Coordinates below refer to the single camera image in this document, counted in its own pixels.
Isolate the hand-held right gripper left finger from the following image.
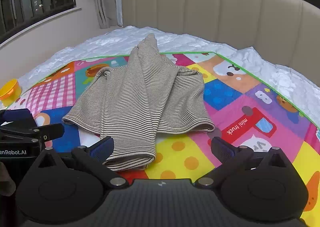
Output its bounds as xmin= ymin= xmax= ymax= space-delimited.
xmin=32 ymin=136 xmax=128 ymax=188

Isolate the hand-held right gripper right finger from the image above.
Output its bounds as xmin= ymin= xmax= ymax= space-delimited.
xmin=196 ymin=136 xmax=292 ymax=188

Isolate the striped beige shirt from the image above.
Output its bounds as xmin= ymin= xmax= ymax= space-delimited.
xmin=62 ymin=33 xmax=216 ymax=172

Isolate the beige padded headboard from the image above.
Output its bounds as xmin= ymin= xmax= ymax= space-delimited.
xmin=121 ymin=0 xmax=320 ymax=73

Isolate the colourful patchwork play mat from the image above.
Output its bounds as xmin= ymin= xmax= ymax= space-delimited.
xmin=6 ymin=52 xmax=320 ymax=225

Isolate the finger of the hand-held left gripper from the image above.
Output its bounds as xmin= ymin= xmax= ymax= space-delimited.
xmin=0 ymin=123 xmax=65 ymax=143
xmin=0 ymin=108 xmax=35 ymax=128

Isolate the white quilted bed sheet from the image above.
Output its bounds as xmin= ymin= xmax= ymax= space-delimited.
xmin=0 ymin=25 xmax=320 ymax=127

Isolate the person's left hand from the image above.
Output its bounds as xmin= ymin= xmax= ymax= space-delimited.
xmin=0 ymin=161 xmax=16 ymax=196

